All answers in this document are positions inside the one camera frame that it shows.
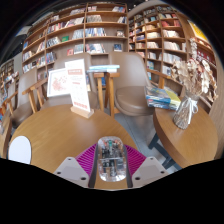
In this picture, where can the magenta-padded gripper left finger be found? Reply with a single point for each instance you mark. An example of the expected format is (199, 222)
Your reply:
(71, 170)

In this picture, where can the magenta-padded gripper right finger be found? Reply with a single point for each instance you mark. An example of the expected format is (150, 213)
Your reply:
(150, 168)

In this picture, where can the transparent computer mouse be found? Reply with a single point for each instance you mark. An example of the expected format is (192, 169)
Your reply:
(111, 160)

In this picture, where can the white mouse pad red rest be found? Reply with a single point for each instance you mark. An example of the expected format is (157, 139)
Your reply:
(20, 150)

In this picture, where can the round wooden side table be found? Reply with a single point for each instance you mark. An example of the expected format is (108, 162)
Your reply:
(4, 136)
(193, 143)

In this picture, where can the glass vase with beige flowers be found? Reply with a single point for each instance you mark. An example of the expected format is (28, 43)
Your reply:
(185, 113)

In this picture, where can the beige armchair wooden arms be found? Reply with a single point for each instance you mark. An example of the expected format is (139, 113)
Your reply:
(60, 100)
(25, 96)
(130, 90)

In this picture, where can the stack of colourful books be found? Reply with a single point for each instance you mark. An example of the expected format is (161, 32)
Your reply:
(163, 98)

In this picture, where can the white sign on wooden base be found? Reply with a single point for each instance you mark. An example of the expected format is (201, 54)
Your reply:
(78, 86)

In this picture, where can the white framed floral picture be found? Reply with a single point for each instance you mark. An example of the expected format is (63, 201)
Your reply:
(57, 83)

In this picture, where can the light blue book stack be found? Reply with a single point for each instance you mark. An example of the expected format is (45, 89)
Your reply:
(103, 68)

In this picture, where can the distant wooden bookshelf unit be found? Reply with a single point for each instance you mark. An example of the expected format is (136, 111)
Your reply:
(6, 70)

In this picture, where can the tall wooden bookshelf yellow poster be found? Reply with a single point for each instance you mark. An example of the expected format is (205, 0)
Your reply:
(166, 33)

